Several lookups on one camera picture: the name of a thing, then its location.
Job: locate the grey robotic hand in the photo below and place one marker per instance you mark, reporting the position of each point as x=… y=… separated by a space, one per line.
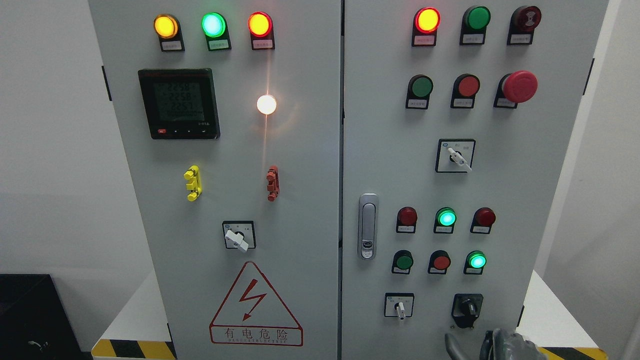
x=498 y=344

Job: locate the black rotary knob switch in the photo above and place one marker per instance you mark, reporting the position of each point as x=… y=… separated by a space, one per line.
x=466 y=309

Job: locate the green indicator light lower right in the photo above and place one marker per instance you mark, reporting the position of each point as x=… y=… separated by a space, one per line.
x=474 y=263

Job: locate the red push button lower middle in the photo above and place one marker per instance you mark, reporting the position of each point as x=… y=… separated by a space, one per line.
x=439 y=262

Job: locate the green push button lower left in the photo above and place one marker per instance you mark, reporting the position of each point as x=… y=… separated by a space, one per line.
x=402 y=262

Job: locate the green push button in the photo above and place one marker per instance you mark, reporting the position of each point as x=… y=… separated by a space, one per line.
x=402 y=262
x=474 y=25

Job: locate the green lit indicator light middle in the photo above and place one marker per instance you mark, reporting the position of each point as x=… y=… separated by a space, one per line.
x=444 y=221

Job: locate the dark red indicator light left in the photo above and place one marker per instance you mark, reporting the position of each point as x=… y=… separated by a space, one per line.
x=407 y=219

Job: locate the silver cabinet door latch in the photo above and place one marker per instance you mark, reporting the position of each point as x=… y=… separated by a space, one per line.
x=367 y=225

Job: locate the grey right cabinet door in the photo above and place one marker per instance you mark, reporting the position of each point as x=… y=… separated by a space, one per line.
x=391 y=151

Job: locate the grey cabinet door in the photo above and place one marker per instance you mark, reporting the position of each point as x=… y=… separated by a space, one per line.
x=297 y=234
x=391 y=151

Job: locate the red electric hazard warning sticker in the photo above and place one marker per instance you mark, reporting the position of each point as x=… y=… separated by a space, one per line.
x=252 y=313

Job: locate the red mushroom emergency stop button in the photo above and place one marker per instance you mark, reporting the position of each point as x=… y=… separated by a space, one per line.
x=515 y=88

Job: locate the red push button second row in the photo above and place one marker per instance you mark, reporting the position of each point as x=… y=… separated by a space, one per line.
x=464 y=91

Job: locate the green push button second row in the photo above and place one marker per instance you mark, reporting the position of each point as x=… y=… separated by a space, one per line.
x=418 y=94

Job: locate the red terminal connector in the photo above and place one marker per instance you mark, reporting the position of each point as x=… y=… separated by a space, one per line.
x=273 y=185

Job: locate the green push button top right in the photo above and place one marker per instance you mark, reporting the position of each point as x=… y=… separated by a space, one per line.
x=474 y=25

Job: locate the dark red buzzer alarm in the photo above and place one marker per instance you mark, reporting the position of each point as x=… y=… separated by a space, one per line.
x=523 y=22

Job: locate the red ringed indicator light right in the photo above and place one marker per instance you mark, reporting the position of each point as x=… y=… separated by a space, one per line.
x=425 y=25

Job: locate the red ringed indicator light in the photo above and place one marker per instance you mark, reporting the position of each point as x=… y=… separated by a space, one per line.
x=261 y=30
x=425 y=25

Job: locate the white glowing indicator light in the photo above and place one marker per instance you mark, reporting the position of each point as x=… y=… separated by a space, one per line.
x=266 y=104

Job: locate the yellow terminal connector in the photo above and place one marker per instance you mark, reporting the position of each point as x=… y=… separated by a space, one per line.
x=193 y=183

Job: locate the grey left cabinet door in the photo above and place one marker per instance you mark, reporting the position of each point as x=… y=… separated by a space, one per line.
x=297 y=234

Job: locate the white platform with hazard stripes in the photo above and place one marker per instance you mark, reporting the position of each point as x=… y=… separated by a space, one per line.
x=141 y=330

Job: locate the black digital power meter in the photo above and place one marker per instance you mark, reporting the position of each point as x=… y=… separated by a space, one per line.
x=180 y=104

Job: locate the red ringed indicator light left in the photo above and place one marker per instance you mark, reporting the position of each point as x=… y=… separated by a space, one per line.
x=261 y=30

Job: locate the green indicator light top left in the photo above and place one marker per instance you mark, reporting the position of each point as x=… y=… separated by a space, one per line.
x=214 y=27

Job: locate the yellow indicator light top left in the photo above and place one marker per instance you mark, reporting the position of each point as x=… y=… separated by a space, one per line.
x=169 y=33

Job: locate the black box lower left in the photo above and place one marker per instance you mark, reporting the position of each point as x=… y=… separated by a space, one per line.
x=33 y=322

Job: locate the white lever selector switch lower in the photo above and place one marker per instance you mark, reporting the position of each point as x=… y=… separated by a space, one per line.
x=399 y=305

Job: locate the white lever selector switch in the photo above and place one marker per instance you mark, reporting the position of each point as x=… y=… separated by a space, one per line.
x=399 y=305
x=455 y=155

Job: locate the white lever selector switch upper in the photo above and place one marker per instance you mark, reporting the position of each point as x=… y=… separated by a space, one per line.
x=455 y=155

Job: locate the white handle selector switch left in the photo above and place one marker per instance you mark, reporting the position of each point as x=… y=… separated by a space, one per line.
x=239 y=235

